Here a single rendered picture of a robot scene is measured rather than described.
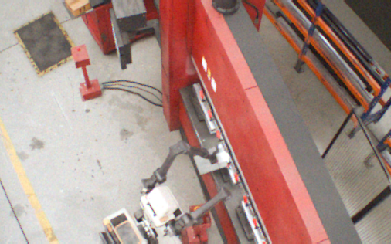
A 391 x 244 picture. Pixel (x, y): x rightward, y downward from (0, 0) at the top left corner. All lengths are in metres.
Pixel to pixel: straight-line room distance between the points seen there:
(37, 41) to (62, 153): 1.64
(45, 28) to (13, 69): 0.70
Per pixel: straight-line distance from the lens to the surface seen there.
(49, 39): 6.39
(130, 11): 3.94
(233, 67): 3.20
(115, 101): 5.73
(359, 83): 5.27
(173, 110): 5.09
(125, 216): 4.32
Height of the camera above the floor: 4.93
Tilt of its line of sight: 62 degrees down
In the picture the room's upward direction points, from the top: 5 degrees clockwise
